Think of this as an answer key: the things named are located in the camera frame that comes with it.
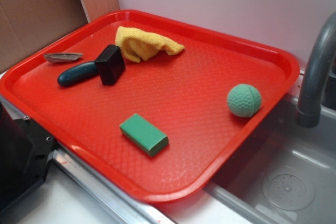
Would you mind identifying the green rectangular block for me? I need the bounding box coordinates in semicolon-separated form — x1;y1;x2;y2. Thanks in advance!
119;114;169;157

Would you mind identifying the red plastic tray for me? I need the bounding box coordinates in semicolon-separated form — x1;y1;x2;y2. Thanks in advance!
1;10;300;203

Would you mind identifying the yellow cloth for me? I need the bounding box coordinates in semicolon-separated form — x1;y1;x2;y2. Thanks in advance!
115;26;185;63

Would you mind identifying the green dimpled ball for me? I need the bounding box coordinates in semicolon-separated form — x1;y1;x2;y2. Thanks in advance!
227;84;262;118

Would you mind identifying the grey plastic sink basin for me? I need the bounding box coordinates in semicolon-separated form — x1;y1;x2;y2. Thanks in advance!
205;95;335;223

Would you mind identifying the grey faucet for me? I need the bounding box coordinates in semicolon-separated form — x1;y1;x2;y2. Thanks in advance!
296;13;335;128

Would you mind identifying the brown cardboard panel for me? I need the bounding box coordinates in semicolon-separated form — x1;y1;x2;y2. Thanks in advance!
1;0;119;72

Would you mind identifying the black-headed brush with teal handle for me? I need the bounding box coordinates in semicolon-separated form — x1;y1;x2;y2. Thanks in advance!
57;45;125;87

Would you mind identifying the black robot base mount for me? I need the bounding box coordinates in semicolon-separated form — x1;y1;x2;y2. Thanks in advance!
1;105;56;214

